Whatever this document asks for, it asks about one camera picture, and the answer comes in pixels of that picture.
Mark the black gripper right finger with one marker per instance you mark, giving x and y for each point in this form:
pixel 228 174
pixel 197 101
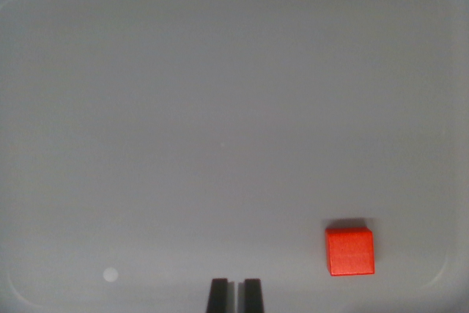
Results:
pixel 253 296

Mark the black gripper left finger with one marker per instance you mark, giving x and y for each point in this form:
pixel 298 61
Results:
pixel 217 296

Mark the red block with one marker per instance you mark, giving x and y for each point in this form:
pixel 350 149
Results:
pixel 350 252

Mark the white plastic bin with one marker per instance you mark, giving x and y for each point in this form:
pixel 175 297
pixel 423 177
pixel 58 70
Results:
pixel 220 107

